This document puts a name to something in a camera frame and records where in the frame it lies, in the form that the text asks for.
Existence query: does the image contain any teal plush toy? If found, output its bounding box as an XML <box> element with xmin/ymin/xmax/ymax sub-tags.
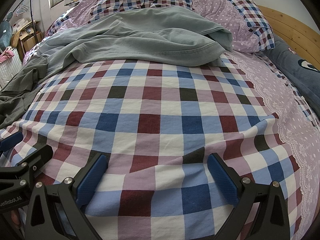
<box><xmin>0</xmin><ymin>11</ymin><xmax>13</xmax><ymax>51</ymax></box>

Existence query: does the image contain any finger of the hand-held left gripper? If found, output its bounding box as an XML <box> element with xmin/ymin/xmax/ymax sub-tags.
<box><xmin>0</xmin><ymin>144</ymin><xmax>54</xmax><ymax>180</ymax></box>
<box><xmin>0</xmin><ymin>132</ymin><xmax>23</xmax><ymax>153</ymax></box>

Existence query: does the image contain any light grey-green shirt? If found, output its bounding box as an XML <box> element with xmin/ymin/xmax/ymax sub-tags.
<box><xmin>37</xmin><ymin>5</ymin><xmax>233</xmax><ymax>78</ymax></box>

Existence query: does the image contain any wooden headboard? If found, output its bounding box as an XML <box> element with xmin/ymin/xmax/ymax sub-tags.
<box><xmin>257</xmin><ymin>5</ymin><xmax>320</xmax><ymax>73</ymax></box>

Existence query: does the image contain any blue plush cushion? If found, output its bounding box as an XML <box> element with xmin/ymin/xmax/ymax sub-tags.
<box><xmin>267</xmin><ymin>34</ymin><xmax>320</xmax><ymax>107</ymax></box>

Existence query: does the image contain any black clothes rack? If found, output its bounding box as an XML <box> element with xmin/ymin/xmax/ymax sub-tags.
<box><xmin>14</xmin><ymin>0</ymin><xmax>38</xmax><ymax>46</ymax></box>

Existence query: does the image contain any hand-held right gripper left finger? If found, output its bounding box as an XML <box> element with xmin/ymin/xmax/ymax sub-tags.
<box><xmin>25</xmin><ymin>154</ymin><xmax>108</xmax><ymax>240</ymax></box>

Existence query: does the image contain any dark grey t-shirt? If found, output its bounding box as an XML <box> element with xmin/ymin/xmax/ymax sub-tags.
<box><xmin>0</xmin><ymin>56</ymin><xmax>50</xmax><ymax>130</ymax></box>

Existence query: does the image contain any brown cardboard box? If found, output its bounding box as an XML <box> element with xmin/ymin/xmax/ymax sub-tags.
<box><xmin>18</xmin><ymin>21</ymin><xmax>43</xmax><ymax>53</ymax></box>

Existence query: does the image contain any pink cloth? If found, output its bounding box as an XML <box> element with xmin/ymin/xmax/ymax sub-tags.
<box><xmin>0</xmin><ymin>46</ymin><xmax>15</xmax><ymax>62</ymax></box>

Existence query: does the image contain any checked bed sheet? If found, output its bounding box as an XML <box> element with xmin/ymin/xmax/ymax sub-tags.
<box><xmin>0</xmin><ymin>42</ymin><xmax>320</xmax><ymax>240</ymax></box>

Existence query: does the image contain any white storage box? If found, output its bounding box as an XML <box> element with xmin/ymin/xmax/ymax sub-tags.
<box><xmin>0</xmin><ymin>47</ymin><xmax>24</xmax><ymax>88</ymax></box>

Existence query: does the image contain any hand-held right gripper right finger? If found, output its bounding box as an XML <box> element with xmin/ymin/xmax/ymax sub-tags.
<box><xmin>207</xmin><ymin>152</ymin><xmax>290</xmax><ymax>240</ymax></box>

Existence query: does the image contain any checked purple pillow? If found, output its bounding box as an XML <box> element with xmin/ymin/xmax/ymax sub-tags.
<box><xmin>192</xmin><ymin>0</ymin><xmax>275</xmax><ymax>53</ymax></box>

